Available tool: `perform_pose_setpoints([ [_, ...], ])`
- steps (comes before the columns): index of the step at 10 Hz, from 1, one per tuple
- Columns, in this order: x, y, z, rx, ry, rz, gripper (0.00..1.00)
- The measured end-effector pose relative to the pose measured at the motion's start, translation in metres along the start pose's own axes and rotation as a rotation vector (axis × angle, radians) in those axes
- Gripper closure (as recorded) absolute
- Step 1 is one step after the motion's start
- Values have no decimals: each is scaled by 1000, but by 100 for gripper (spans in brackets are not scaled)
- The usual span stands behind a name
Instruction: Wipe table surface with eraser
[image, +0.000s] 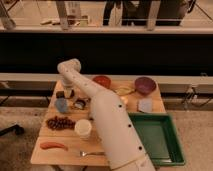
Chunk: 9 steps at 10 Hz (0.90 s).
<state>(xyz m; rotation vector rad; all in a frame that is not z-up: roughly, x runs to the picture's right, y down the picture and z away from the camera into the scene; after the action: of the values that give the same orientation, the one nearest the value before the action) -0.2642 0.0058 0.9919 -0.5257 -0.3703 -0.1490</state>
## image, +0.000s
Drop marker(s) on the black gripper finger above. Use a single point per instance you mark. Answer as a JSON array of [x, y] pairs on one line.
[[60, 94], [71, 94]]

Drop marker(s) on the bunch of red grapes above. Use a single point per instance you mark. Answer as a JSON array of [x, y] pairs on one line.
[[60, 123]]

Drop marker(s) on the silver fork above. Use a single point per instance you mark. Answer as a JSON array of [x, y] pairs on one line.
[[83, 154]]

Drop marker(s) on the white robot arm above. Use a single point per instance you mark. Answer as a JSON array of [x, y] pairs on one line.
[[122, 146]]

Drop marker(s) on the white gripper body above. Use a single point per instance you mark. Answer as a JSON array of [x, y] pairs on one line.
[[67, 85]]

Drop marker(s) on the black object on floor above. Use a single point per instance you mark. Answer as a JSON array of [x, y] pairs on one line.
[[18, 130]]

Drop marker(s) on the white cup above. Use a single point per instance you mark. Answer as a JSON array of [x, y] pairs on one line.
[[83, 128]]

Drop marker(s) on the purple bowl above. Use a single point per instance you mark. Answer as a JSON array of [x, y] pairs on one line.
[[145, 85]]

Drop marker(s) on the yellow banana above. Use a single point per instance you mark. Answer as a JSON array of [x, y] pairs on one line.
[[122, 91]]

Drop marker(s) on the blue cup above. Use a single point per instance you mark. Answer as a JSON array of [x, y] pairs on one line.
[[61, 105]]

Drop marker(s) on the small dark toy item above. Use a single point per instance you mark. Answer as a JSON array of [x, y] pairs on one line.
[[81, 103]]

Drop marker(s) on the red bowl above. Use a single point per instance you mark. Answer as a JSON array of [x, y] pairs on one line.
[[103, 81]]

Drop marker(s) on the wooden table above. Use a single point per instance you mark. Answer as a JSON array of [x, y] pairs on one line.
[[67, 137]]

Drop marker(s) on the grey blue sponge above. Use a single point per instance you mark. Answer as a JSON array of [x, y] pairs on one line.
[[145, 105]]

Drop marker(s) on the green plastic tray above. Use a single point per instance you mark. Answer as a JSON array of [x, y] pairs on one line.
[[159, 137]]

